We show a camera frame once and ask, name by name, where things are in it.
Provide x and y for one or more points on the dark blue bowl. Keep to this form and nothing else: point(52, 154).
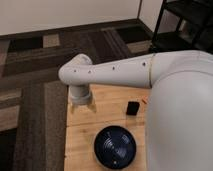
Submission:
point(115, 147)

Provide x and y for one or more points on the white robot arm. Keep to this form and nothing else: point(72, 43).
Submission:
point(179, 117)

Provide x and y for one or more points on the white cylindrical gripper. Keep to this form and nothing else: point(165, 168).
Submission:
point(81, 95)

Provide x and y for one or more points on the black metal shelf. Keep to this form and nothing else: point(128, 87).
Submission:
point(194, 18)

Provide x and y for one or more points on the orange carrot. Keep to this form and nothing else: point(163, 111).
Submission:
point(144, 99)

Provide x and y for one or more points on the black eraser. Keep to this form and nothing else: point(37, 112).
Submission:
point(132, 108)

